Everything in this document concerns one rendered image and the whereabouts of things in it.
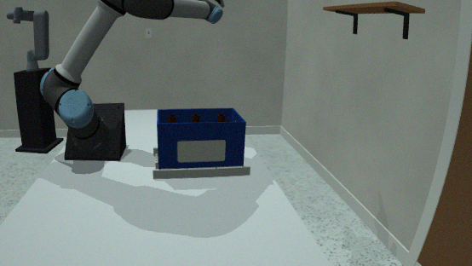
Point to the blue crate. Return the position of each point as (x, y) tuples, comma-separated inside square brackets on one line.
[(185, 144)]

